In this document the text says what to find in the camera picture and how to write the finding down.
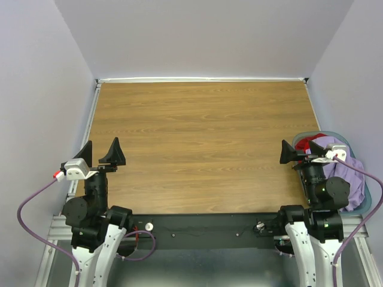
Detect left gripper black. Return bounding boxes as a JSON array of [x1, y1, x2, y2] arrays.
[[72, 136, 126, 213]]

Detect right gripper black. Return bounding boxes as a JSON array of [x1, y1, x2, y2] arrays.
[[279, 138, 330, 204]]

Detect purple t shirt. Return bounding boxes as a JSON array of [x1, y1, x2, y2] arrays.
[[313, 136, 365, 212]]

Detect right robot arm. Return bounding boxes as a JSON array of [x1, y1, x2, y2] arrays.
[[275, 141, 350, 286]]

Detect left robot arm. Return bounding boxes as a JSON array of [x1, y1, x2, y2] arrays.
[[60, 137, 133, 286]]

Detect red t shirt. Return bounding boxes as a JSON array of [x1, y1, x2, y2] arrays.
[[294, 133, 326, 154]]

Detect teal plastic basket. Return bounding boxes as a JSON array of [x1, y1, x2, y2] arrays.
[[293, 131, 372, 216]]

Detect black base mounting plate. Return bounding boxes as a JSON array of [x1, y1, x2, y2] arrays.
[[133, 212, 287, 250]]

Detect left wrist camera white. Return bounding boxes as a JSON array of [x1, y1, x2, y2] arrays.
[[60, 158, 92, 181]]

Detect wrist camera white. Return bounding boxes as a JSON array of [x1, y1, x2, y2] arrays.
[[60, 158, 92, 181], [319, 144, 347, 164]]

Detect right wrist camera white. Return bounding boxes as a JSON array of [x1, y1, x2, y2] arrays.
[[319, 144, 347, 164]]

